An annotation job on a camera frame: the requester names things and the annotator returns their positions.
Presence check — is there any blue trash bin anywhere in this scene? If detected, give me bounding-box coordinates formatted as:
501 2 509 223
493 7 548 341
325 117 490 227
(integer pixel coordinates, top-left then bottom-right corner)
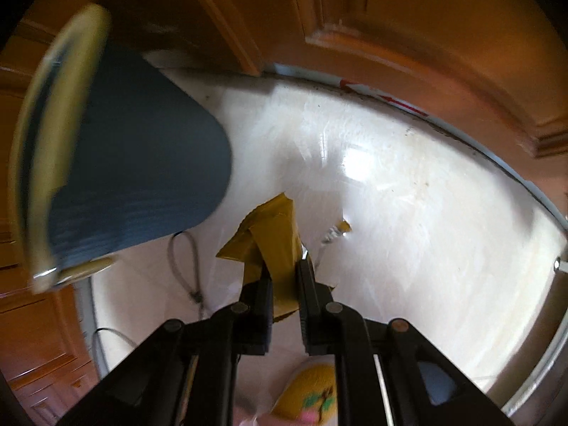
9 4 234 294

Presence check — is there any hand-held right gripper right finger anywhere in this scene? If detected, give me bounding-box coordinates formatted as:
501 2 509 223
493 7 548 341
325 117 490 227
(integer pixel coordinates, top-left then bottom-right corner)
296 258 515 426

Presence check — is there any grey cable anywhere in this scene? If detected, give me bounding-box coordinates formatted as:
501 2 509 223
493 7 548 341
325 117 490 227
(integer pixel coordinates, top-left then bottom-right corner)
168 231 206 309

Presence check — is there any yellow snack packet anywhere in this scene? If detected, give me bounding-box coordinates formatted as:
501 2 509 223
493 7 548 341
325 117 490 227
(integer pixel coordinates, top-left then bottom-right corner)
216 193 353 324

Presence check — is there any wooden cabinet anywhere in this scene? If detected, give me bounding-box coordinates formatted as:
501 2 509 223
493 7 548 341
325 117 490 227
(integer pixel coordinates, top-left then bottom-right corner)
0 284 107 426

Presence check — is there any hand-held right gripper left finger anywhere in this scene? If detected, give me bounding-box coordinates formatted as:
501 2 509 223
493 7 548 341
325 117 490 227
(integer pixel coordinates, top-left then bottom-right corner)
58 271 273 426

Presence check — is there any yellow patterned round object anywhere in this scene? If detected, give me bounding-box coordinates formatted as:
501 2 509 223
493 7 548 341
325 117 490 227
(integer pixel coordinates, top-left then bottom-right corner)
271 361 340 422

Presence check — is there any wooden door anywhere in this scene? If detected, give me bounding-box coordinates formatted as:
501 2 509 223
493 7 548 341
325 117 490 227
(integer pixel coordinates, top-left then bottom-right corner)
177 0 568 158

